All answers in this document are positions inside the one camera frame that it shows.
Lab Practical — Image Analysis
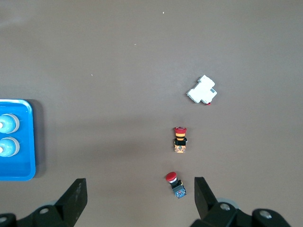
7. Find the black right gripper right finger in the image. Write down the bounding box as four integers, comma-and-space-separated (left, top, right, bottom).
190, 176, 292, 227

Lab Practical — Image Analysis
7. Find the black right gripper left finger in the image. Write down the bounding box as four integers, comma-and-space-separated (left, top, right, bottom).
0, 178, 88, 227

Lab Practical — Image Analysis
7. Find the blue dome call bell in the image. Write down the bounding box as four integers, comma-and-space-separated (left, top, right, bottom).
0, 136, 20, 157
0, 113, 20, 134

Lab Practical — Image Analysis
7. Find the red push button black base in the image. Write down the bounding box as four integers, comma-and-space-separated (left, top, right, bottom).
165, 171, 187, 199

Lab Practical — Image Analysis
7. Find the blue plastic tray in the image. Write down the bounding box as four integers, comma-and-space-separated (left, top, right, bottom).
0, 99, 36, 182

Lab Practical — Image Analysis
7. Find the red emergency stop yellow collar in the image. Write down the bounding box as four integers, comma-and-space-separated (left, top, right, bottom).
173, 126, 188, 153

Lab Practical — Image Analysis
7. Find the white circuit breaker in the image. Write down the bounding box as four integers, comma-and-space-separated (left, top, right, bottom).
186, 74, 218, 105

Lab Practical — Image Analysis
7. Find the brown table mat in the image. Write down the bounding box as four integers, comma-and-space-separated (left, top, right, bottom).
0, 0, 303, 227

